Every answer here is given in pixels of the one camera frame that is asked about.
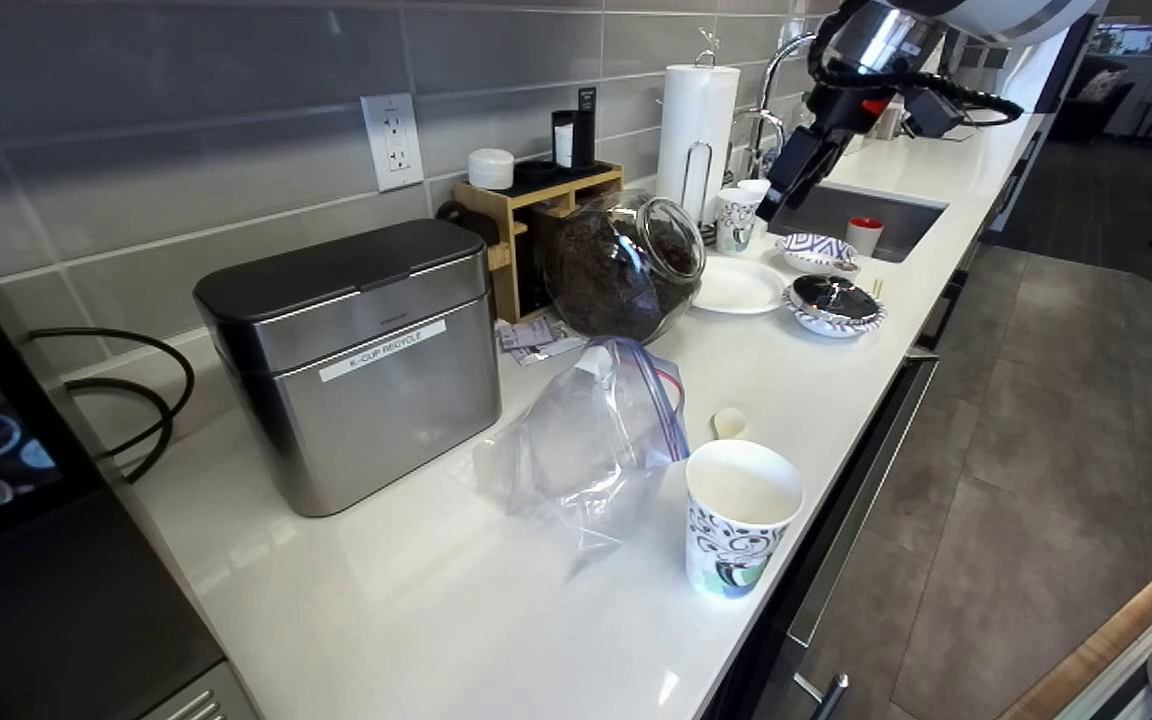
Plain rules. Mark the small cup of coffee beans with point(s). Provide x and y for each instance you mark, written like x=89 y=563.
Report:
x=864 y=235

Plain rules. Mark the patterned paper cup middle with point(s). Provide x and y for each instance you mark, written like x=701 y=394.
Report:
x=734 y=223

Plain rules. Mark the blue striped paper bowl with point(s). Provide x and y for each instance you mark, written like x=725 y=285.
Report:
x=827 y=321

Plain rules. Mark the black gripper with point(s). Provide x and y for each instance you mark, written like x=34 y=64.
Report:
x=806 y=156

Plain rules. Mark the black coffee machine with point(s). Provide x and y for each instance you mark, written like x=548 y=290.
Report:
x=89 y=618

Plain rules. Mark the glass jug with coffee beans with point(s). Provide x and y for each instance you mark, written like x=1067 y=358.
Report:
x=619 y=268

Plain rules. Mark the patterned paper cup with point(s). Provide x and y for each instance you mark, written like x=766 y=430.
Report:
x=743 y=501
x=734 y=223
x=753 y=195

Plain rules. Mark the patterned paper cup left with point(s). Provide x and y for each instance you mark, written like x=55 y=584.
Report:
x=743 y=501

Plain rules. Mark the patterned paper cup right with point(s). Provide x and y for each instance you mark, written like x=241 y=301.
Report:
x=753 y=195

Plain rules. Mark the blue patterned paper plate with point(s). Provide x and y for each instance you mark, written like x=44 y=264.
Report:
x=817 y=254

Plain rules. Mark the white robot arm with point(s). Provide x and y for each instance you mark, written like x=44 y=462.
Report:
x=874 y=55

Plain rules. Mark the stainless steel canister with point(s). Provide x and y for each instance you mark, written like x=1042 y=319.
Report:
x=356 y=358

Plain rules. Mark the paper towel roll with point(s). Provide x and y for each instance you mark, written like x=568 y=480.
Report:
x=695 y=134

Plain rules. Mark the wooden pod organizer box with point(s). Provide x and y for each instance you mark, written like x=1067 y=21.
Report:
x=508 y=195

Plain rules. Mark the white wall outlet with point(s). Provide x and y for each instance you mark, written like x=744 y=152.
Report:
x=392 y=142

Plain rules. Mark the clear zip plastic bag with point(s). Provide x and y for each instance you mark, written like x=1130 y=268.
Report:
x=592 y=447

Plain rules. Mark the white paper plate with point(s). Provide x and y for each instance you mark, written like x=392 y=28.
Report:
x=738 y=285

